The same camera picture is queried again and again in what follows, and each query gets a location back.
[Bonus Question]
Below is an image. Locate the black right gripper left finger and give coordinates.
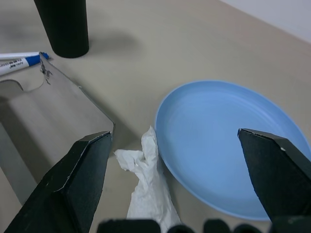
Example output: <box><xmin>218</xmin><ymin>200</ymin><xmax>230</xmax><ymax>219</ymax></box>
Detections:
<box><xmin>0</xmin><ymin>131</ymin><xmax>113</xmax><ymax>233</ymax></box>

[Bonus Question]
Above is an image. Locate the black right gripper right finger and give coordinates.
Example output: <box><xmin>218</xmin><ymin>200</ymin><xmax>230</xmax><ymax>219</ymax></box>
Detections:
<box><xmin>237</xmin><ymin>128</ymin><xmax>311</xmax><ymax>223</ymax></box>

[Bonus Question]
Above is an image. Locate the white marker with blue cap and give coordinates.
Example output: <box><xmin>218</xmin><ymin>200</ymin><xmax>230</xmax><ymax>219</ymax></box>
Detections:
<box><xmin>0</xmin><ymin>55</ymin><xmax>41</xmax><ymax>77</ymax></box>
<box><xmin>0</xmin><ymin>51</ymin><xmax>51</xmax><ymax>61</ymax></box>

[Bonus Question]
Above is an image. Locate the grey phone case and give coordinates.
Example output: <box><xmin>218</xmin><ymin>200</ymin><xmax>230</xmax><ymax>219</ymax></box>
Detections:
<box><xmin>0</xmin><ymin>52</ymin><xmax>116</xmax><ymax>207</ymax></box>

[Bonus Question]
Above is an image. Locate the crumpled white tissue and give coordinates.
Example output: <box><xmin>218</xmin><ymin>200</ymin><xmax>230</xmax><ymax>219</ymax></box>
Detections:
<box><xmin>113</xmin><ymin>125</ymin><xmax>182</xmax><ymax>233</ymax></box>

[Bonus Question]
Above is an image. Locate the blue plate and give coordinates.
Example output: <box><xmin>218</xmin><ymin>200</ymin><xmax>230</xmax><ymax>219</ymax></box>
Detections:
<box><xmin>155</xmin><ymin>80</ymin><xmax>311</xmax><ymax>221</ymax></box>

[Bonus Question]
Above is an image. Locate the black cup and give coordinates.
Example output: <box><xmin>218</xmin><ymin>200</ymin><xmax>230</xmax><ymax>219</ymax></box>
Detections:
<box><xmin>33</xmin><ymin>0</ymin><xmax>90</xmax><ymax>59</ymax></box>

